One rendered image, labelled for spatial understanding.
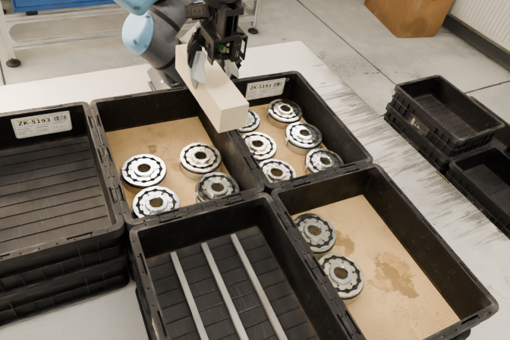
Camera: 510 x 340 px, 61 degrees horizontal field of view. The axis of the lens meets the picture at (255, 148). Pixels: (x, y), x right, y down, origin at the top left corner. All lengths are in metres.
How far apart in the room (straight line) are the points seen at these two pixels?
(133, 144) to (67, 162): 0.16
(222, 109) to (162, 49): 0.50
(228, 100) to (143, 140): 0.37
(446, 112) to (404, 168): 0.80
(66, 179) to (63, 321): 0.31
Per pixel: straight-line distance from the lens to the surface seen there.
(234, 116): 0.86
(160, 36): 1.28
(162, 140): 1.16
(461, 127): 2.18
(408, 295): 1.01
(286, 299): 0.92
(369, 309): 0.96
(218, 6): 0.80
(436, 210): 1.40
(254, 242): 0.97
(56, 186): 1.08
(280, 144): 1.19
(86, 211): 1.02
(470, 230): 1.41
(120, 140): 1.17
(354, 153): 1.13
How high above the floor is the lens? 1.62
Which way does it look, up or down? 43 degrees down
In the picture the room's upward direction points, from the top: 11 degrees clockwise
